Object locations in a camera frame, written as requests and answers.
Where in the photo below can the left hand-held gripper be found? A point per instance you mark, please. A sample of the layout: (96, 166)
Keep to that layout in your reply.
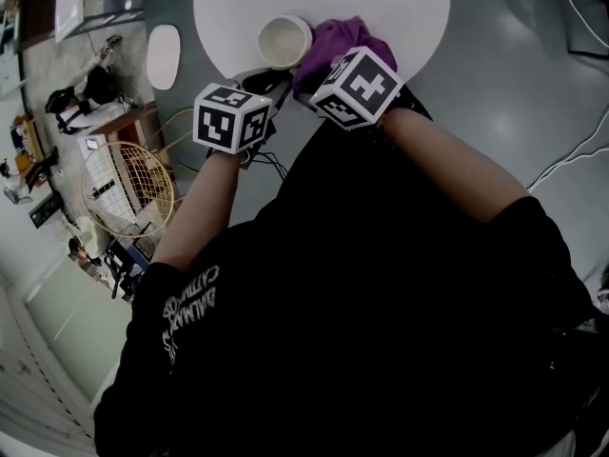
(214, 122)

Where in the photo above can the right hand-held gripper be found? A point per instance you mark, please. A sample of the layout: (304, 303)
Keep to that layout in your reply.
(366, 86)

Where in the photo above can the purple cloth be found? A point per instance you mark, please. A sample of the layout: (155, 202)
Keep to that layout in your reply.
(342, 45)

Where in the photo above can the person's left forearm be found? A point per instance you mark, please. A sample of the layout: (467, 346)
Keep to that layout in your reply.
(204, 207)

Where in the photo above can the person's right forearm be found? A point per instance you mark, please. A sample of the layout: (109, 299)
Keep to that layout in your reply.
(452, 160)

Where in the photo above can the white oval stool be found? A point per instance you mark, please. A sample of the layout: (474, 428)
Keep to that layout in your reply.
(163, 57)

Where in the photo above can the wooden side table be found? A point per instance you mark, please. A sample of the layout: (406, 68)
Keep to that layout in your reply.
(138, 122)

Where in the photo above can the person's black printed t-shirt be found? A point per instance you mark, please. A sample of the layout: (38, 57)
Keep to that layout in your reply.
(333, 303)

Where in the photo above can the blue folding chair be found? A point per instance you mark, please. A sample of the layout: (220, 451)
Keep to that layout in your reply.
(126, 264)

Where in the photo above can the black power strip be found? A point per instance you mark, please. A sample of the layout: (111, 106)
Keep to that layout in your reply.
(46, 210)

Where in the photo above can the white rectangular table metal frame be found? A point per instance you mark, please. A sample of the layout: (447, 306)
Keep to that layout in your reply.
(71, 7)

